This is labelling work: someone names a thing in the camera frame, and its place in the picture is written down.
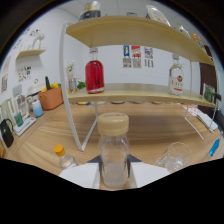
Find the clear bottle orange cap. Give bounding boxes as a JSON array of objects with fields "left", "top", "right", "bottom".
[{"left": 53, "top": 144, "right": 79, "bottom": 170}]

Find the clear bottle beige cap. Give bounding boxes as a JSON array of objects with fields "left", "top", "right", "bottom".
[{"left": 97, "top": 112, "right": 131, "bottom": 189}]

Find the blue liquid bottle silver cap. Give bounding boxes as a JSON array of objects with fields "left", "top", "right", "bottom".
[{"left": 208, "top": 137, "right": 221, "bottom": 157}]

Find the white blue gradient cup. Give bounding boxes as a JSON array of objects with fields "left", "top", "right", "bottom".
[{"left": 31, "top": 99, "right": 45, "bottom": 118}]

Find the green cup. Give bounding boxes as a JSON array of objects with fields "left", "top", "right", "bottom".
[{"left": 13, "top": 112, "right": 24, "bottom": 128}]

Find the clear glass with ice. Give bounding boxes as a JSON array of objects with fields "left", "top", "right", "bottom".
[{"left": 155, "top": 142, "right": 193, "bottom": 173}]

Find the white tray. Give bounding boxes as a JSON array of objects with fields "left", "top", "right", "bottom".
[{"left": 13, "top": 116, "right": 37, "bottom": 137}]

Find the orange printed booklet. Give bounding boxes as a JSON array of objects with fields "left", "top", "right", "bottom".
[{"left": 181, "top": 104, "right": 201, "bottom": 116}]

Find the orange storage basket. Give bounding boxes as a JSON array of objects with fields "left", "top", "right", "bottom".
[{"left": 37, "top": 85, "right": 64, "bottom": 111}]

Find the black kettle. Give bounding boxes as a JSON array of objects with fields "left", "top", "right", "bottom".
[{"left": 0, "top": 118, "right": 15, "bottom": 149}]

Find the black chair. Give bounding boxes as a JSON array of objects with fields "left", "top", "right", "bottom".
[{"left": 213, "top": 109, "right": 224, "bottom": 134}]

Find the green potted plant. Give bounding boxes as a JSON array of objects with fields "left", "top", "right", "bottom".
[{"left": 76, "top": 80, "right": 87, "bottom": 90}]

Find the red liquid glass bottle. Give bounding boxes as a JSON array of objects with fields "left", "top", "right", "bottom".
[{"left": 84, "top": 47, "right": 106, "bottom": 95}]

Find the green ball jar with cork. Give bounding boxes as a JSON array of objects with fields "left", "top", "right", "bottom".
[{"left": 202, "top": 83, "right": 222, "bottom": 104}]

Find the white vase with flowers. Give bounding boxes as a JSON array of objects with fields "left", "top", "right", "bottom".
[{"left": 65, "top": 60, "right": 76, "bottom": 92}]

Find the yellow snack bag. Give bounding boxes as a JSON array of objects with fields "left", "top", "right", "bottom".
[{"left": 190, "top": 32, "right": 205, "bottom": 51}]

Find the white ornament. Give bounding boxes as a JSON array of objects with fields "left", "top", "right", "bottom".
[{"left": 31, "top": 31, "right": 46, "bottom": 51}]

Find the white-framed wooden shelf rack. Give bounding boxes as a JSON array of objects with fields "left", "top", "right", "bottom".
[{"left": 59, "top": 14, "right": 221, "bottom": 153}]

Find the clear bottle green cap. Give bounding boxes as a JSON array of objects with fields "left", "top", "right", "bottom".
[{"left": 176, "top": 22, "right": 191, "bottom": 38}]

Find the black silver can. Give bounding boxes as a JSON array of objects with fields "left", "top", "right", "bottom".
[{"left": 78, "top": 0, "right": 102, "bottom": 22}]

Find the wooden wall shelf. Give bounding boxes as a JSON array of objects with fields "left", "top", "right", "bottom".
[{"left": 15, "top": 48, "right": 47, "bottom": 60}]

